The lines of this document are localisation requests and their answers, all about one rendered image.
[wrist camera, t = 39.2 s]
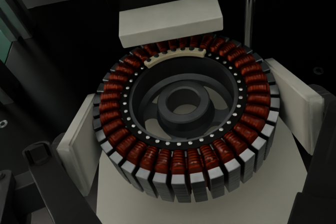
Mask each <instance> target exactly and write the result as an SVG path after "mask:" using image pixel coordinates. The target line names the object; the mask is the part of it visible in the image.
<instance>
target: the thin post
mask: <svg viewBox="0 0 336 224"><path fill-rule="evenodd" d="M255 9H256V0H245V3H244V25H243V46H244V45H246V46H247V47H249V48H250V49H252V47H253V34H254V22H255Z"/></svg>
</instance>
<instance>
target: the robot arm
mask: <svg viewBox="0 0 336 224"><path fill-rule="evenodd" d="M263 62H266V63H267V65H268V66H269V67H270V73H272V74H273V76H274V78H275V85H277V86H278V89H279V98H280V108H279V115H278V116H279V117H280V118H281V119H282V121H283V122H284V123H285V124H286V126H287V127H288V128H289V130H290V131H291V132H292V133H293V135H294V136H295V137H296V138H297V140H298V141H299V142H300V143H301V145H302V146H303V147H304V149H305V150H306V151H307V152H308V154H310V155H311V156H312V159H311V162H310V166H309V169H308V173H307V176H306V179H305V183H304V186H303V190H302V192H297V194H296V196H295V200H294V203H293V206H292V209H291V212H290V216H289V219H288V222H287V224H336V96H334V95H333V94H332V93H330V92H329V91H328V90H326V89H325V88H323V87H322V86H320V85H316V84H309V85H307V84H305V83H304V82H303V81H301V80H300V79H299V78H298V77H296V76H295V75H294V74H293V73H291V72H290V71H289V70H287V69H286V68H285V67H284V66H282V65H281V64H280V63H279V62H277V61H276V60H275V59H273V58H268V59H265V60H264V61H263ZM95 95H96V93H93V94H88V95H87V97H86V98H85V100H84V102H83V104H82V105H81V107H80V109H79V110H78V112H77V114H76V116H75V117H74V119H73V121H72V123H71V124H70V126H69V128H68V130H67V131H66V132H64V133H61V134H60V135H59V136H57V137H56V138H55V139H54V141H53V143H52V144H50V142H49V141H46V140H43V141H38V142H36V143H33V144H31V145H29V146H28V147H26V148H25V149H24V150H23V151H22V155H23V157H24V160H25V162H26V164H27V166H28V168H29V171H27V172H25V173H22V174H19V175H16V176H14V175H13V173H12V171H11V170H2V171H0V224H31V219H32V214H31V213H32V212H35V211H37V210H40V209H42V208H45V207H46V209H47V211H48V213H49V215H50V217H51V219H52V222H53V224H102V222H101V221H100V220H99V218H98V217H97V215H96V214H95V212H94V211H93V209H92V208H91V207H90V205H89V204H88V202H87V201H86V199H85V198H84V197H85V196H88V194H89V193H90V190H91V186H92V183H93V180H94V177H95V173H96V170H97V167H98V164H99V160H100V157H101V154H102V151H103V149H102V147H101V145H100V143H99V142H98V140H97V138H96V135H95V133H96V132H95V130H94V128H93V120H94V117H93V107H95V105H94V104H93V103H94V98H95Z"/></svg>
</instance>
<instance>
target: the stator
mask: <svg viewBox="0 0 336 224"><path fill-rule="evenodd" d="M166 42H167V43H166ZM166 42H165V41H159V42H154V45H153V43H148V44H143V45H141V48H138V47H136V48H135V49H133V50H132V51H130V52H129V53H130V55H127V54H126V55H125V56H123V57H122V58H121V59H120V60H119V62H120V63H115V64H114V65H113V67H112V68H111V69H110V71H111V73H109V72H108V73H107V74H106V75H105V76H104V78H103V82H104V83H100V85H99V87H98V89H97V93H98V94H96V95H95V97H94V101H93V104H94V106H95V107H93V112H92V116H93V118H94V119H93V120H92V124H93V129H94V130H95V136H96V138H97V141H98V142H99V144H100V146H101V148H102V149H103V151H104V152H105V154H106V155H107V156H108V158H109V159H110V161H111V162H112V164H113V165H114V166H115V168H116V169H117V171H118V172H119V173H120V174H121V175H122V177H123V178H124V179H125V180H126V181H127V182H128V183H129V184H132V185H133V187H134V188H136V189H137V190H139V191H141V192H142V193H143V192H144V191H145V192H146V194H147V195H148V196H151V197H153V198H156V199H158V197H159V195H160V197H161V199H162V200H163V201H168V202H174V200H175V195H176V198H177V200H178V202H179V203H191V194H192V191H193V195H194V199H195V202H196V203H197V202H203V201H208V194H207V188H206V187H208V190H209V191H210V193H211V196H212V198H213V199H215V198H218V197H221V196H223V195H225V187H226V189H227V190H228V192H229V193H230V192H232V191H234V190H235V189H237V188H239V187H240V181H241V182H242V183H243V184H244V183H246V182H247V181H248V180H249V179H250V178H251V177H252V176H253V172H255V173H256V172H257V171H258V170H259V169H260V167H261V166H262V165H263V160H264V161H265V160H266V158H267V156H268V154H269V152H270V148H271V147H272V143H273V139H274V135H275V130H276V126H277V121H278V116H279V110H280V98H279V96H280V92H279V87H278V85H277V84H276V80H275V78H274V75H273V73H272V72H271V73H270V70H271V69H270V67H269V66H268V64H267V63H266V62H262V61H263V59H262V58H261V57H260V56H259V55H258V54H257V53H256V52H255V53H254V54H253V50H252V49H251V48H249V47H248V46H246V45H244V46H243V47H242V43H240V42H238V41H236V40H234V39H232V41H230V39H229V38H228V37H225V36H222V35H220V36H219V37H217V35H216V34H212V33H206V34H205V35H204V36H203V34H197V35H192V36H191V37H190V36H186V37H181V38H178V39H177V38H176V39H170V40H167V41H166ZM275 84H276V85H275ZM204 86H205V87H208V88H210V89H212V90H214V91H216V92H217V93H218V94H219V95H220V96H221V97H222V98H223V99H224V101H225V102H226V104H227V108H226V109H222V110H220V109H216V108H215V107H214V104H213V102H212V100H211V99H210V96H209V93H208V91H207V90H206V89H205V88H204ZM158 95H159V96H158ZM157 96H158V99H157V103H153V102H152V101H153V100H154V99H155V98H156V97H157ZM186 104H189V105H194V106H196V107H197V108H196V109H195V110H194V111H192V112H190V113H187V114H176V113H174V112H173V111H174V110H175V109H176V108H177V107H179V106H181V105H186ZM149 119H156V120H157V121H158V124H159V125H160V127H161V128H162V129H163V131H164V132H165V133H166V134H167V135H169V136H170V137H171V139H165V138H161V137H158V136H156V135H153V134H151V133H150V132H148V131H147V130H146V125H145V121H147V120H149ZM213 126H218V127H216V128H215V129H214V130H212V131H210V132H209V133H207V134H205V133H206V132H207V131H208V130H209V129H210V128H211V127H213ZM203 134H204V135H203Z"/></svg>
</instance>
